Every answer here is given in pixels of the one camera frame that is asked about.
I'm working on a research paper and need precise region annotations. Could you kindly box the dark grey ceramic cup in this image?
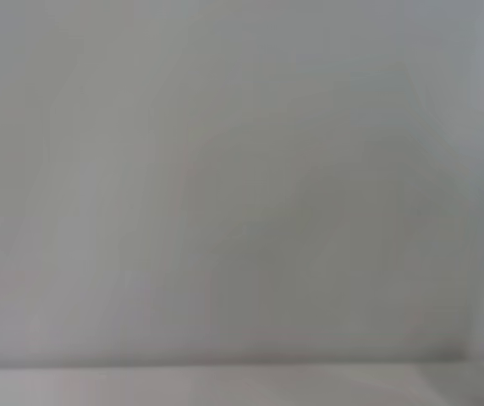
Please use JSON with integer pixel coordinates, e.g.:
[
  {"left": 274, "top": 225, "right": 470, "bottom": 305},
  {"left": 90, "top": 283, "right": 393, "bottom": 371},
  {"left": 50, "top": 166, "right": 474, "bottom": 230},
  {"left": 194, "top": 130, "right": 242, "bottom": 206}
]
[{"left": 182, "top": 63, "right": 484, "bottom": 365}]

